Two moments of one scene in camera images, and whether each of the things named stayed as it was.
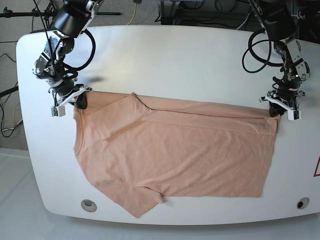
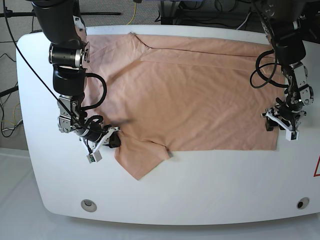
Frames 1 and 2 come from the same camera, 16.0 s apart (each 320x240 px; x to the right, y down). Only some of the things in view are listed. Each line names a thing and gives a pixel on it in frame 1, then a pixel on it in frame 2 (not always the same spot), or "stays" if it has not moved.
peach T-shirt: (139, 149) -> (179, 94)
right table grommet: (303, 202) stays
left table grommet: (89, 205) stays
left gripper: (64, 93) -> (95, 134)
